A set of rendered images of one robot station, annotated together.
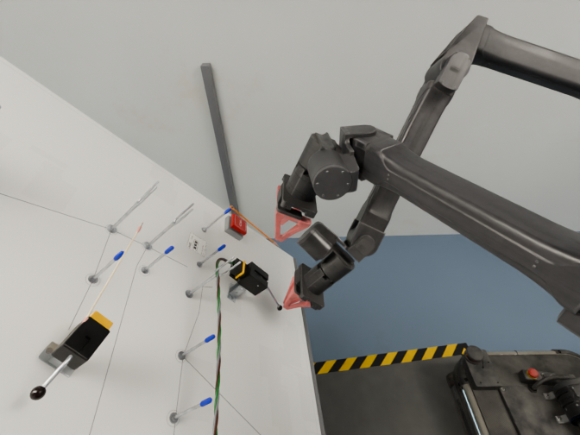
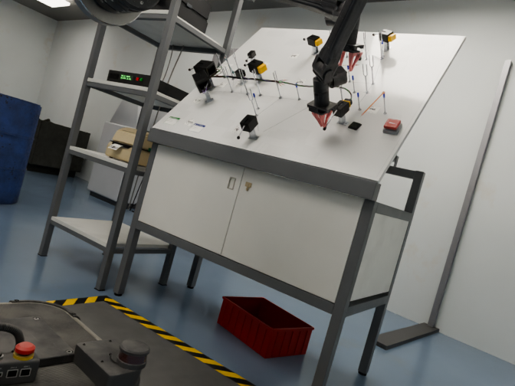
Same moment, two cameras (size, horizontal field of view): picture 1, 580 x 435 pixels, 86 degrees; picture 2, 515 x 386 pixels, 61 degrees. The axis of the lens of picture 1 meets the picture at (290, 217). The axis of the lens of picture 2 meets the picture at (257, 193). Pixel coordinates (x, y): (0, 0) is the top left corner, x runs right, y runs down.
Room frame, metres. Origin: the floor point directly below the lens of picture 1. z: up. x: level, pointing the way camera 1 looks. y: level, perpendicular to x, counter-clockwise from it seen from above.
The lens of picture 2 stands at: (1.33, -1.45, 0.77)
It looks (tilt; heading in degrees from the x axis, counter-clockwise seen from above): 2 degrees down; 128
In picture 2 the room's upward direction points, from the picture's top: 15 degrees clockwise
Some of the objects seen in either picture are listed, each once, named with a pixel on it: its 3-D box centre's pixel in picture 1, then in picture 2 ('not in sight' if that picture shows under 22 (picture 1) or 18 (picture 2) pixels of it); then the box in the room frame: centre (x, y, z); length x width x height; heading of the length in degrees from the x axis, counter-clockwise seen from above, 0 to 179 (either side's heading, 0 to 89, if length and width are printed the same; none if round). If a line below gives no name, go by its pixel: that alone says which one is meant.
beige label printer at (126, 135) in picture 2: not in sight; (141, 147); (-0.71, 0.05, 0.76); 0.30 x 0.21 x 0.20; 98
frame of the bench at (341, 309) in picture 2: not in sight; (257, 255); (0.10, 0.28, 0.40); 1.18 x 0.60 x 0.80; 5
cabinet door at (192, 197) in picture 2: not in sight; (188, 195); (-0.15, -0.04, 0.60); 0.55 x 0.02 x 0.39; 5
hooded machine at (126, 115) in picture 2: not in sight; (132, 150); (-3.31, 1.84, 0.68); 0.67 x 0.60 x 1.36; 178
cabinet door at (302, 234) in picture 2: not in sight; (287, 230); (0.39, 0.01, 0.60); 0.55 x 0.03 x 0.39; 5
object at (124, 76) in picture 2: not in sight; (150, 88); (-0.76, 0.04, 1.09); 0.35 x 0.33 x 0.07; 5
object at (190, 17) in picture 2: not in sight; (177, 8); (-0.72, 0.05, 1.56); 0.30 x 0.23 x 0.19; 96
